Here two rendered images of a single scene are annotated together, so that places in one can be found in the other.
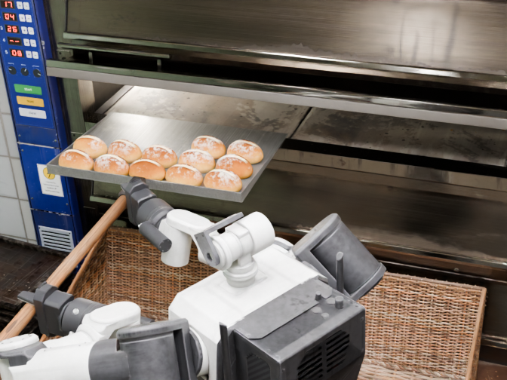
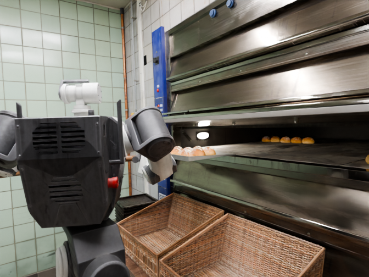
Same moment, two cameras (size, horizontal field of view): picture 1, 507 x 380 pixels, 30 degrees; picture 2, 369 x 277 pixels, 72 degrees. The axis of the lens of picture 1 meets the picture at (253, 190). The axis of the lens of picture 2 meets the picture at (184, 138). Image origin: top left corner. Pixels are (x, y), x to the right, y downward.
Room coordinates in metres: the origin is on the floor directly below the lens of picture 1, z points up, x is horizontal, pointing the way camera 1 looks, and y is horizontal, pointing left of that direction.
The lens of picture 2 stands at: (0.85, -0.69, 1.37)
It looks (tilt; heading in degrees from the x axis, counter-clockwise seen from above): 3 degrees down; 33
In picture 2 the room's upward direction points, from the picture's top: 2 degrees counter-clockwise
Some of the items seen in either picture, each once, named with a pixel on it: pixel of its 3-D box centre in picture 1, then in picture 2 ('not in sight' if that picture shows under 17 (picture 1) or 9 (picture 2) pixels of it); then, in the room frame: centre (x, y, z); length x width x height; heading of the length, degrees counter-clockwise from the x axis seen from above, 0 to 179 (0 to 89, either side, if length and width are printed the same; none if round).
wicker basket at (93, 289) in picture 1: (160, 321); (167, 228); (2.10, 0.29, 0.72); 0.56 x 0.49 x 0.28; 69
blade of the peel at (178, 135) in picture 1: (170, 148); (185, 151); (2.24, 0.22, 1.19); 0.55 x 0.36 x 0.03; 68
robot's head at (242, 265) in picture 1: (241, 246); (83, 97); (1.36, 0.03, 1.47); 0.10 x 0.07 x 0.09; 129
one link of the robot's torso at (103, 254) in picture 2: not in sight; (93, 251); (1.31, -0.05, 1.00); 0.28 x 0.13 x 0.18; 68
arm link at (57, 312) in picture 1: (66, 316); not in sight; (1.55, 0.40, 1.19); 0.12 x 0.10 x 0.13; 61
